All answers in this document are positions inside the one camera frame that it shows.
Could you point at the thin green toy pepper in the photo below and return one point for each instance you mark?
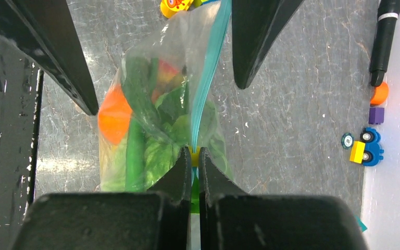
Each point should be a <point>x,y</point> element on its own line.
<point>135,177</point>

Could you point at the orange toy fruit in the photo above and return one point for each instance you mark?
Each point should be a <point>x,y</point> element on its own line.
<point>114,115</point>

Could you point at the green toy cabbage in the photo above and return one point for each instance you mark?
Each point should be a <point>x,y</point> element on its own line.
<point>171,123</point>

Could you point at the black microphone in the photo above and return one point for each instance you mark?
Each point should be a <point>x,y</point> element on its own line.
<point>387,16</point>

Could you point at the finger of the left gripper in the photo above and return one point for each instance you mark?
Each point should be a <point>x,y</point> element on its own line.
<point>255,27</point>
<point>44,31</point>

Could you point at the blue toy car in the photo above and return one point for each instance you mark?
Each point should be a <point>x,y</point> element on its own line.
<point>373,152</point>

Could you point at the clear zip top bag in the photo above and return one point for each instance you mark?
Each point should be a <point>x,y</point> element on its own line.
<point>194,36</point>

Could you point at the teal and wood cubes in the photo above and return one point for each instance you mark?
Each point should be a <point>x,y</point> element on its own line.
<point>361,225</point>

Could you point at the purple toy block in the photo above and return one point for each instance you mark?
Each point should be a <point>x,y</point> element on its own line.
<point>376,115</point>

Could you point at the green white toy block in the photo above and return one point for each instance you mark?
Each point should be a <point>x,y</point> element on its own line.
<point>195,222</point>

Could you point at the small round token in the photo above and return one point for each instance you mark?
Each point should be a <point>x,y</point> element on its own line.
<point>347,140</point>

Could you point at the tiny yellow zipper slider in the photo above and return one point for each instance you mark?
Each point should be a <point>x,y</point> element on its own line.
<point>194,154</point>

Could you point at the orange yellow small toy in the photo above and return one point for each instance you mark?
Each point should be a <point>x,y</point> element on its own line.
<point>169,8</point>

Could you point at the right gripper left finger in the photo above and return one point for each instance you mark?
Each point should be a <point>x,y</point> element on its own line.
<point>158,218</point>

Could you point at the yellow toy block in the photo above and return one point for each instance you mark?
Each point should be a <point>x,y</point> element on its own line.
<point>357,152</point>

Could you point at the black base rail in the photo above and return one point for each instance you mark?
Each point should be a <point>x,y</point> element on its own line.
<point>21,85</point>

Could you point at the orange toy block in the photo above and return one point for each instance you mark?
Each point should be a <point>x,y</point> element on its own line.
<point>380,94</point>

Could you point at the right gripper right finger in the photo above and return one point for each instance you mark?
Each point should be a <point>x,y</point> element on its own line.
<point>234,219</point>

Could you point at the red toy apple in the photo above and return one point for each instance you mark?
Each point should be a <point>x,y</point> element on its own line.
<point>168,78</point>

